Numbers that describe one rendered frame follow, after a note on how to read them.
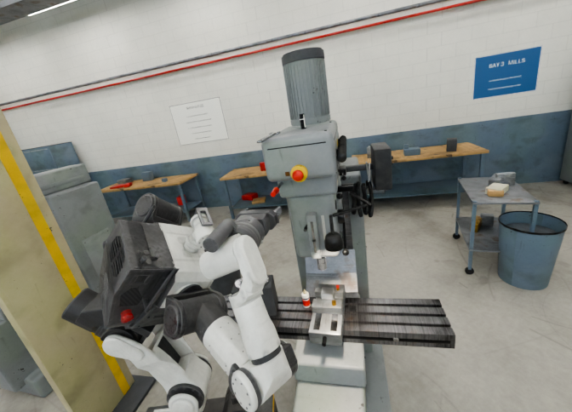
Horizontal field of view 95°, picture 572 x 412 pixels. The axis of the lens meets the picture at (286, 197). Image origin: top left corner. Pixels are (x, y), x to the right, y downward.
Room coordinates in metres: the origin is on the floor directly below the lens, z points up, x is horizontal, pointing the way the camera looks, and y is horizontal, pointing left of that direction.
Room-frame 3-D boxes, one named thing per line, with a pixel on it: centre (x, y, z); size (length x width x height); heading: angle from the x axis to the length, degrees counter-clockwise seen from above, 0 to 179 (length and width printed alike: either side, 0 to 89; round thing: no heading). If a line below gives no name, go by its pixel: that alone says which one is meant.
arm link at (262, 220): (0.65, 0.11, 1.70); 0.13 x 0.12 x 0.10; 75
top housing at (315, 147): (1.15, -0.13, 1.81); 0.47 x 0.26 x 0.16; 165
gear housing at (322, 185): (1.17, -0.13, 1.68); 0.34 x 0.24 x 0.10; 165
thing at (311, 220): (1.02, -0.09, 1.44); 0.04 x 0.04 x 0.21; 75
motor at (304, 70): (1.37, -0.19, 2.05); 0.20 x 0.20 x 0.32
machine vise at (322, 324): (1.10, -0.12, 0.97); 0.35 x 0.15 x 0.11; 162
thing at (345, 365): (1.13, -0.12, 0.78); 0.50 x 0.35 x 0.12; 165
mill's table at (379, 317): (1.14, -0.07, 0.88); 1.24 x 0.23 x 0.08; 75
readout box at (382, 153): (1.33, -0.52, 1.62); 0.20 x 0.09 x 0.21; 165
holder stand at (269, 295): (1.24, 0.26, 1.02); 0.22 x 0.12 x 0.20; 85
